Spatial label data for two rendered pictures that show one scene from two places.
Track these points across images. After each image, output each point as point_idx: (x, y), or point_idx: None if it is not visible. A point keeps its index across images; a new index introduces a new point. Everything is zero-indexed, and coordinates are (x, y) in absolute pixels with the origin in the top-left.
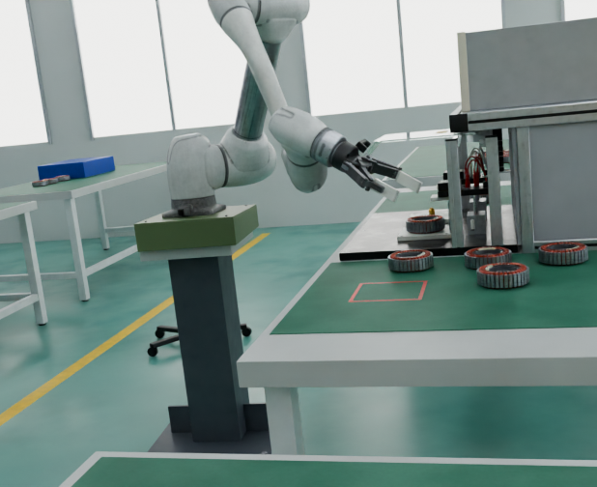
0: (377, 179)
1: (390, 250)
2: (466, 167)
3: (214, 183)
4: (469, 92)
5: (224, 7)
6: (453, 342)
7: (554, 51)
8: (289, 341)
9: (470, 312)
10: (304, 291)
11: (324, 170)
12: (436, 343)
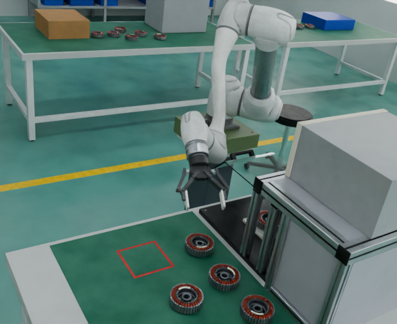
0: (185, 191)
1: (217, 227)
2: None
3: (229, 113)
4: (292, 166)
5: (219, 22)
6: (61, 321)
7: (344, 176)
8: (41, 257)
9: (118, 308)
10: (130, 225)
11: (212, 157)
12: (58, 314)
